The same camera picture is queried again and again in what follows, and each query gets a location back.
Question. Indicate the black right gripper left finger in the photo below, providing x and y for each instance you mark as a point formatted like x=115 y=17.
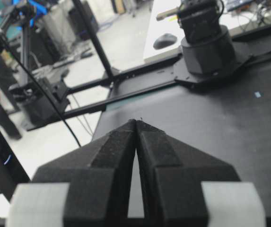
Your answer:
x=88 y=187

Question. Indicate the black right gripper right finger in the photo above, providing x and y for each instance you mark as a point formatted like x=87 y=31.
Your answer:
x=186 y=187

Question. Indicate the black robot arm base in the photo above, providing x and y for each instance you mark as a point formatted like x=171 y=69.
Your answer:
x=209 y=54

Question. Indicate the white side desk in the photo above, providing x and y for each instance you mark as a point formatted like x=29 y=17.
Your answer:
x=235 y=22

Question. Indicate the black device with blue light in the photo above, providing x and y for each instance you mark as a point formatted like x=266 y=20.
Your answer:
x=11 y=171

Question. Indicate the black computer mouse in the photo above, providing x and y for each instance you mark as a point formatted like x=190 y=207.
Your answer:
x=164 y=41

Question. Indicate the black aluminium frame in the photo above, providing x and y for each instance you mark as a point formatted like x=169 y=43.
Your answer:
x=111 y=78

